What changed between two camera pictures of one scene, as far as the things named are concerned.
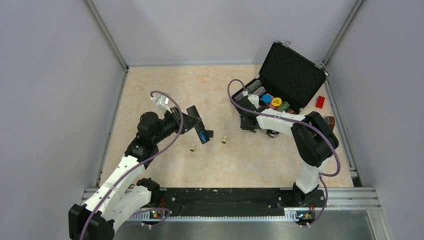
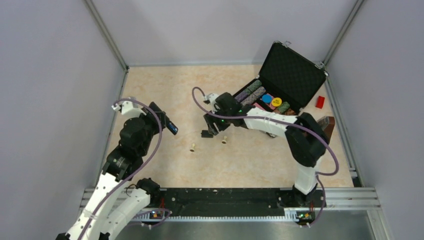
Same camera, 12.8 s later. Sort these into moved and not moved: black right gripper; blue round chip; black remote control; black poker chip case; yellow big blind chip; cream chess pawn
Moved: black remote control; black right gripper
Not moved: black poker chip case; yellow big blind chip; cream chess pawn; blue round chip
